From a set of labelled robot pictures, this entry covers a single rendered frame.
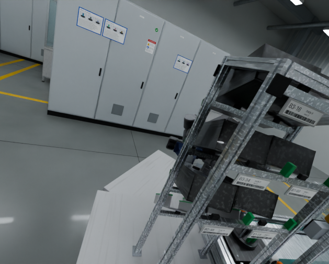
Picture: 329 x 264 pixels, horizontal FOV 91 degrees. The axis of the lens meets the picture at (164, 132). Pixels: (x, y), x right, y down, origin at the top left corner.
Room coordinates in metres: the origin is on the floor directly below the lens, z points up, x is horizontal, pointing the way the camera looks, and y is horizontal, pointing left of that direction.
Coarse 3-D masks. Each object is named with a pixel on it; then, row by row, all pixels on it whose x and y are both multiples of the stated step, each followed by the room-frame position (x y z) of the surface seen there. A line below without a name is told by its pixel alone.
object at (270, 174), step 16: (288, 96) 0.30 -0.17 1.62; (304, 96) 0.30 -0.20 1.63; (240, 112) 0.48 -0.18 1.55; (288, 128) 0.53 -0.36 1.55; (272, 176) 0.32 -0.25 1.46; (176, 192) 0.46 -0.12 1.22; (208, 224) 0.30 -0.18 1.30; (224, 224) 0.31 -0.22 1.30; (240, 224) 0.32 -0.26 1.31; (256, 224) 0.34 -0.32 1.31; (272, 224) 0.37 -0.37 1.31
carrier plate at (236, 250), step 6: (228, 240) 0.58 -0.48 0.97; (234, 240) 0.59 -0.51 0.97; (258, 240) 0.65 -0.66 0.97; (228, 246) 0.56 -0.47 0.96; (234, 246) 0.56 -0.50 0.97; (240, 246) 0.57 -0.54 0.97; (258, 246) 0.62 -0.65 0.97; (264, 246) 0.63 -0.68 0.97; (234, 252) 0.53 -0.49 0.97; (240, 252) 0.54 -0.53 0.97; (246, 252) 0.55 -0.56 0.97; (252, 252) 0.57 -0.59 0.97; (258, 252) 0.58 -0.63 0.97; (234, 258) 0.51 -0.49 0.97; (240, 258) 0.51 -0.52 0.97; (246, 258) 0.53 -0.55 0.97; (252, 258) 0.54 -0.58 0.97
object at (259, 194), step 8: (240, 192) 0.40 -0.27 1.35; (248, 192) 0.41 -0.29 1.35; (256, 192) 0.42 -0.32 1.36; (264, 192) 0.42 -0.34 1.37; (272, 192) 0.45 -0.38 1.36; (240, 200) 0.39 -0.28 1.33; (248, 200) 0.40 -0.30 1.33; (256, 200) 0.41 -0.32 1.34; (264, 200) 0.41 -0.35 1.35; (272, 200) 0.42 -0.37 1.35; (240, 208) 0.39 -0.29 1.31; (248, 208) 0.39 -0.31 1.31; (256, 208) 0.40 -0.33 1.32; (264, 208) 0.40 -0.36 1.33; (272, 208) 0.41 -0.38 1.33; (264, 216) 0.40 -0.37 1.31; (272, 216) 0.40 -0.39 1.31
